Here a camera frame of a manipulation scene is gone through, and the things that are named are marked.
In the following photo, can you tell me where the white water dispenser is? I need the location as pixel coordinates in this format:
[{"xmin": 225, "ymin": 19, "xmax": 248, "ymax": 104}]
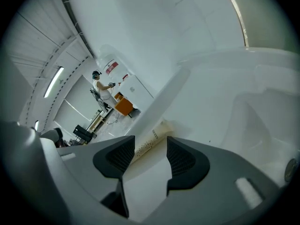
[{"xmin": 117, "ymin": 75, "xmax": 155, "ymax": 112}]

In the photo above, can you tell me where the white bathroom sink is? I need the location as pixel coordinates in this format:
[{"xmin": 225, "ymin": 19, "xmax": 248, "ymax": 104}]
[{"xmin": 126, "ymin": 46, "xmax": 300, "ymax": 220}]

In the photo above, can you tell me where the clear water bottle red label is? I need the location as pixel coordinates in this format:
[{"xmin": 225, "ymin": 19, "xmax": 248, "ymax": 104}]
[{"xmin": 95, "ymin": 44, "xmax": 135, "ymax": 81}]

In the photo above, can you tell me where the black equipment box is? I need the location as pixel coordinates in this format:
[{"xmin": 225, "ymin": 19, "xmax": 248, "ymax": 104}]
[{"xmin": 73, "ymin": 124, "xmax": 94, "ymax": 143}]

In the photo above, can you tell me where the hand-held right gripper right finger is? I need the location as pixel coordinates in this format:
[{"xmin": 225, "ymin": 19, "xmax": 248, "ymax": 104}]
[{"xmin": 142, "ymin": 136, "xmax": 283, "ymax": 225}]

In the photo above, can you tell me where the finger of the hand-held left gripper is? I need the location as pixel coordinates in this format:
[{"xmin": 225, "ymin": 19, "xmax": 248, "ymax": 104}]
[{"xmin": 39, "ymin": 127, "xmax": 64, "ymax": 149}]

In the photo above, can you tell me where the beige paper sachet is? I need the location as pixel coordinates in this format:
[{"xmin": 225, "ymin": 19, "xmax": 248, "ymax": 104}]
[{"xmin": 130, "ymin": 120, "xmax": 174, "ymax": 165}]

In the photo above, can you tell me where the grey roller blind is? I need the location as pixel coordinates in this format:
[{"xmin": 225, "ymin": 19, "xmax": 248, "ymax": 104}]
[{"xmin": 224, "ymin": 0, "xmax": 296, "ymax": 53}]

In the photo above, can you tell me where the orange chair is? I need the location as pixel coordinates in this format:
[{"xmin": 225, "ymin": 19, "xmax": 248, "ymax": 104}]
[{"xmin": 114, "ymin": 92, "xmax": 135, "ymax": 117}]

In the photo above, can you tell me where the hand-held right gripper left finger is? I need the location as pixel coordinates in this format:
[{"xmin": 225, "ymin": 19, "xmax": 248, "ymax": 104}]
[{"xmin": 40, "ymin": 135, "xmax": 136, "ymax": 225}]

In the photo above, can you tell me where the chrome drain stopper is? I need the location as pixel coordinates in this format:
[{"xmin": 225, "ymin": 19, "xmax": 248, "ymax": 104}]
[{"xmin": 284, "ymin": 157, "xmax": 300, "ymax": 183}]

